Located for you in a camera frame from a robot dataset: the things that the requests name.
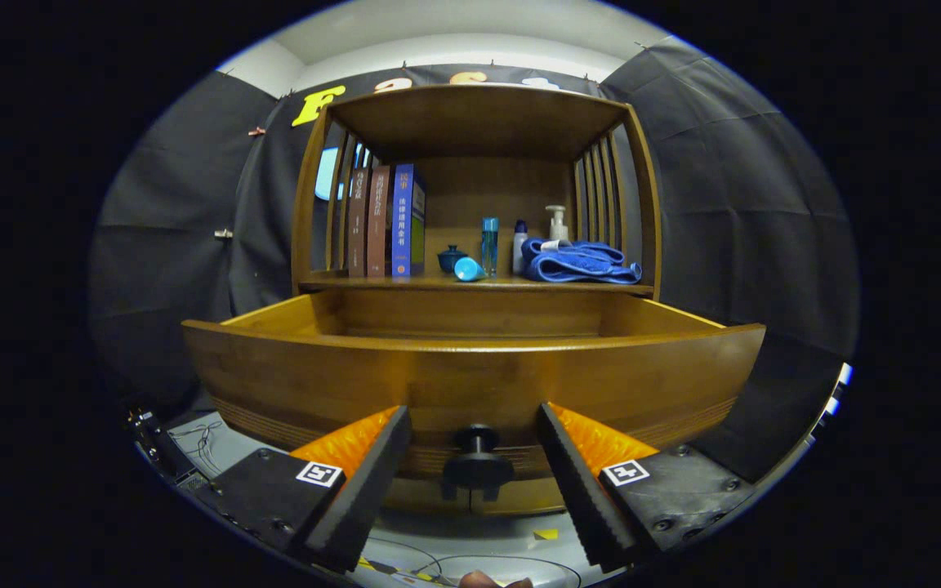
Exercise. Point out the thick brown book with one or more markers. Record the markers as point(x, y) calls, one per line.
point(378, 224)

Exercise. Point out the blue and white tube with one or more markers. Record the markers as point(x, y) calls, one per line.
point(468, 269)

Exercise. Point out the yellow tape piece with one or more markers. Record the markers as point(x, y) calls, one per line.
point(546, 534)

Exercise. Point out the clear blue bottle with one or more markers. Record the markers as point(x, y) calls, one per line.
point(490, 241)

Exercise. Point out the white bottle with blue cap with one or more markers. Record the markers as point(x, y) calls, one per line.
point(519, 249)

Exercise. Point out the dark blue lidded teacup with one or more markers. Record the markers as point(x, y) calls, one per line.
point(446, 260)

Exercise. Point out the wooden cabinet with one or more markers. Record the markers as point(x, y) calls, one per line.
point(470, 122)

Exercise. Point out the wooden countertop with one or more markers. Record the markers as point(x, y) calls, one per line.
point(405, 282)

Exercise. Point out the black backdrop cloth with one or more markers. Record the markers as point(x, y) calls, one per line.
point(168, 245)

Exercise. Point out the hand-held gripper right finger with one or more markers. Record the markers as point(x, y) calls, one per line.
point(581, 494)

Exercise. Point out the wooden drawer with black knob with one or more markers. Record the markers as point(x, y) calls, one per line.
point(479, 376)

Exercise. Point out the black electronic device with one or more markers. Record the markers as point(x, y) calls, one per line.
point(152, 441)

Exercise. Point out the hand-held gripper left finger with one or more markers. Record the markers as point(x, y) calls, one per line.
point(368, 494)

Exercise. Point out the folded blue towel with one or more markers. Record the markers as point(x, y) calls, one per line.
point(581, 263)

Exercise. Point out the blue book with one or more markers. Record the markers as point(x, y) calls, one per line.
point(402, 220)

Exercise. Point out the thin brown book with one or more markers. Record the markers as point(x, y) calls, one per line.
point(358, 224)

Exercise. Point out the white pump bottle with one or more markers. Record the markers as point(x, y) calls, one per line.
point(556, 224)

